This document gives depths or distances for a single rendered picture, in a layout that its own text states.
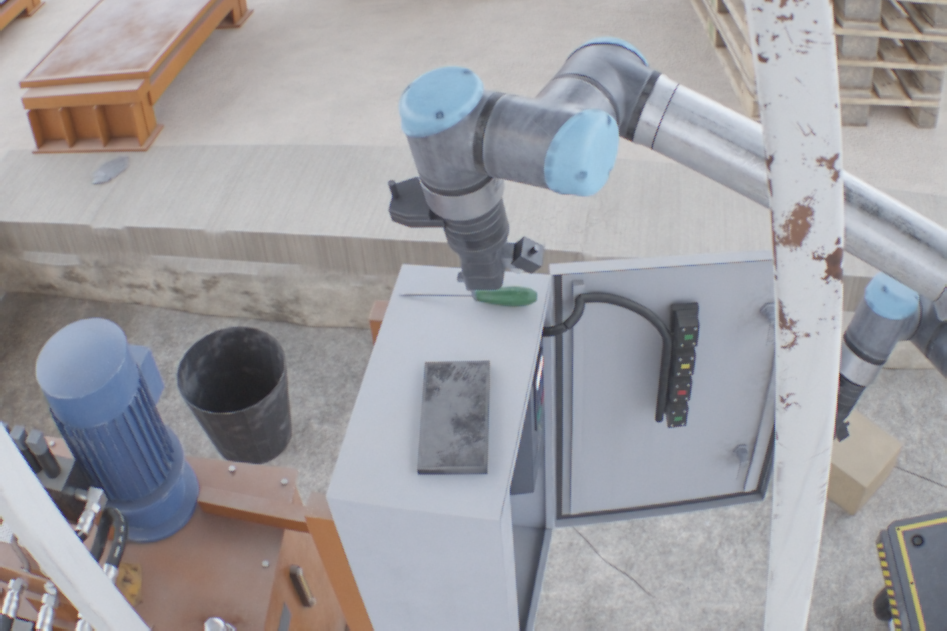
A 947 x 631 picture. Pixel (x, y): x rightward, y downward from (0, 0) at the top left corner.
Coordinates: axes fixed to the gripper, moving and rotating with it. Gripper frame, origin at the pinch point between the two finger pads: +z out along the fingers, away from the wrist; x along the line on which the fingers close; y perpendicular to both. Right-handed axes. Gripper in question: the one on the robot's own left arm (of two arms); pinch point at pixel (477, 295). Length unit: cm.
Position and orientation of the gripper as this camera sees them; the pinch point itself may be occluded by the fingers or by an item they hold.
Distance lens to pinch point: 134.4
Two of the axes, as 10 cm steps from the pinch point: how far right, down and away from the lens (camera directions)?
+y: 9.8, 0.2, -2.2
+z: 1.7, 5.7, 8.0
